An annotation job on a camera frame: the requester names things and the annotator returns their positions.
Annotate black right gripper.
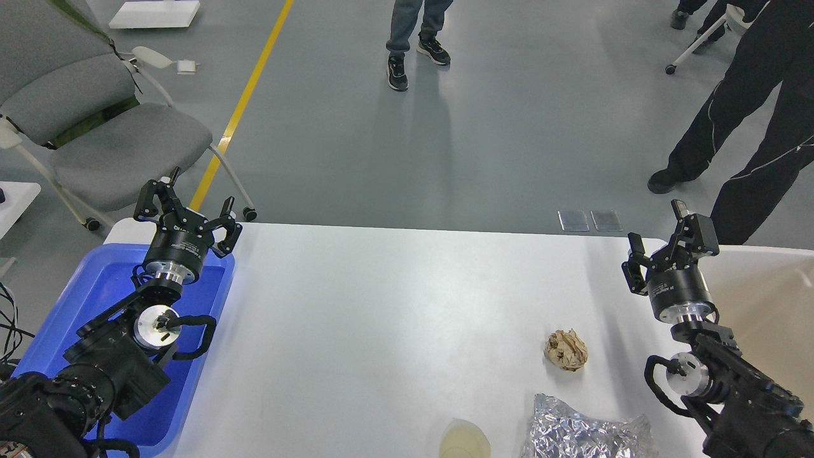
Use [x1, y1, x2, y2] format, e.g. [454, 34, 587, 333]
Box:
[621, 199, 720, 324]

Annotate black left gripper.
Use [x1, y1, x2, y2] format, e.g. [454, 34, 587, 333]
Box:
[134, 167, 242, 284]

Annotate white paper cup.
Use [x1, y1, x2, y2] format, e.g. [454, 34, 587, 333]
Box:
[438, 418, 492, 457]

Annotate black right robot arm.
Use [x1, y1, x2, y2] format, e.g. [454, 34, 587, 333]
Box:
[621, 199, 813, 457]

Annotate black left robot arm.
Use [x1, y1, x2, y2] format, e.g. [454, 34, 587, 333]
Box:
[1, 168, 242, 457]

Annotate right metal floor plate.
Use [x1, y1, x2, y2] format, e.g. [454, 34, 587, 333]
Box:
[590, 211, 623, 232]

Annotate metal floor plate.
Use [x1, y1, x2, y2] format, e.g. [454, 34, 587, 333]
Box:
[590, 211, 623, 232]
[558, 211, 590, 232]

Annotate blue plastic bin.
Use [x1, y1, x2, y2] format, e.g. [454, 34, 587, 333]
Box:
[14, 243, 235, 457]

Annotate left metal floor plate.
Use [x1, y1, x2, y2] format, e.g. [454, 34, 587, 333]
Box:
[558, 211, 590, 232]

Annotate beige plastic bin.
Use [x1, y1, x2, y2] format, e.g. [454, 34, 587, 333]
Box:
[700, 246, 813, 420]

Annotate crumpled brown paper ball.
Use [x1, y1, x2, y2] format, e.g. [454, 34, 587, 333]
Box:
[544, 330, 588, 372]

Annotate grey office chair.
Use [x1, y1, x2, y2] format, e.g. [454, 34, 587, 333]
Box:
[1, 1, 223, 231]

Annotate small white floor object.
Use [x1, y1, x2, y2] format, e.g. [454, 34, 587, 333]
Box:
[176, 60, 198, 75]

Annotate white side table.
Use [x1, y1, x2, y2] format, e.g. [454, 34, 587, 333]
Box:
[1, 181, 41, 239]

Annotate crumpled aluminium foil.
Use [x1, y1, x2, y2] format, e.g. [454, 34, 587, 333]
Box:
[521, 393, 659, 457]

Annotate white foam board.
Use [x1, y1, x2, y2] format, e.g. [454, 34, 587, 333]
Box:
[108, 1, 200, 29]

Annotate person in black tracksuit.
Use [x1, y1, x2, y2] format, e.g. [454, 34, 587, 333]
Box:
[647, 1, 813, 246]

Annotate white rolling chair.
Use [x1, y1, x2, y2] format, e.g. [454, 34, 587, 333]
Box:
[664, 4, 751, 75]

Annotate person in grey jeans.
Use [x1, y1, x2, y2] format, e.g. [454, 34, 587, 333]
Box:
[386, 0, 455, 92]

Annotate black cables at left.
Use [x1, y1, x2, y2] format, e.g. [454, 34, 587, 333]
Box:
[0, 280, 36, 363]

